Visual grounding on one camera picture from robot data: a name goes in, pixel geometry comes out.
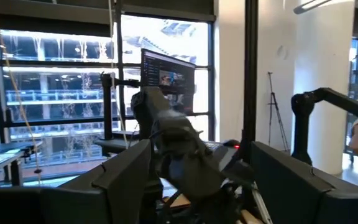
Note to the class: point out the black monitor stand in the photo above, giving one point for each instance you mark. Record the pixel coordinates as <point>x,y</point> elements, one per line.
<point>107,109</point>

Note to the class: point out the black computer mouse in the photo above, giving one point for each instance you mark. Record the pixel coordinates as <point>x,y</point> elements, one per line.
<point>232,143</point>

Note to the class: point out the black window frame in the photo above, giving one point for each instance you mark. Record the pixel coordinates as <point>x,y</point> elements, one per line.
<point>211,77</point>

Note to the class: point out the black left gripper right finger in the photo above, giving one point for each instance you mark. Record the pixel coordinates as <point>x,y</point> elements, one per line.
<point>284,193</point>

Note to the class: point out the lit computer monitor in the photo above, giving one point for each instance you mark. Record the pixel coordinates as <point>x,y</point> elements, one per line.
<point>166,77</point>

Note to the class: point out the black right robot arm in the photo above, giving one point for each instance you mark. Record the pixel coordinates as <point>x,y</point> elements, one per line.
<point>154,109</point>

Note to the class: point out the black vertical frame post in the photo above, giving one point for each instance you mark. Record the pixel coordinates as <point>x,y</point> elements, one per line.
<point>250,62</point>

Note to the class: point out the black tripod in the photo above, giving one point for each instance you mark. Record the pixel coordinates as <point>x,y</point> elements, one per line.
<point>271,93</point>

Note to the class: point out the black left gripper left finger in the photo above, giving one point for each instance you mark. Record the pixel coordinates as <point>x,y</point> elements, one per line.
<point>129,186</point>

